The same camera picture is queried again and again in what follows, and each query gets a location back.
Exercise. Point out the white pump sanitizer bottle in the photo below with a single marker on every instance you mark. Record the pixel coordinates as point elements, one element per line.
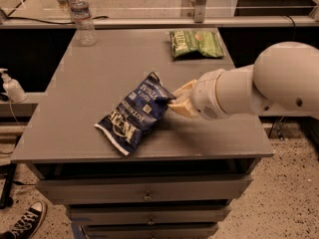
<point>12,87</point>

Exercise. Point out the top grey drawer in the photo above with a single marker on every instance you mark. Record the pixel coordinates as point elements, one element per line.
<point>144,189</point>

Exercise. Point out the black stand leg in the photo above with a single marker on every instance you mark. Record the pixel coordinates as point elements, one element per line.
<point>7,173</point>

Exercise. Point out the blue chip bag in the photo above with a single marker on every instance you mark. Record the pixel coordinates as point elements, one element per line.
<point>136,114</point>

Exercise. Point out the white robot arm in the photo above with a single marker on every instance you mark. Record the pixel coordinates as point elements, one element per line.
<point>283,82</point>

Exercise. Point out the green jalapeno chip bag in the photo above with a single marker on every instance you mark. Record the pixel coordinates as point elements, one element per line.
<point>185,42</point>

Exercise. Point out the bottom grey drawer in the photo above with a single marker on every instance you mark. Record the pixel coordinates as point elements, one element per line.
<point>160,231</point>

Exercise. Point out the grey drawer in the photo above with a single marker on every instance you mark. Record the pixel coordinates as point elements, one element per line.
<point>160,231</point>
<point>144,189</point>
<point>148,214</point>

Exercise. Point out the clear plastic water bottle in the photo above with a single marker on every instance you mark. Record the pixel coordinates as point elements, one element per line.
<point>82,17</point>

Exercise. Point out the black white sneaker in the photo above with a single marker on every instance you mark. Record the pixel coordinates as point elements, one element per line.
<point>29,222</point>

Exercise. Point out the grey metal post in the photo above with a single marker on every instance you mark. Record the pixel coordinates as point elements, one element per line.
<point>199,11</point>

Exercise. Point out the middle grey drawer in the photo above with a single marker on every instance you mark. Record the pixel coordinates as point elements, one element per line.
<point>148,214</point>

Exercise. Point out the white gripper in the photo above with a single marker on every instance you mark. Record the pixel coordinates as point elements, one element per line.
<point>203,95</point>

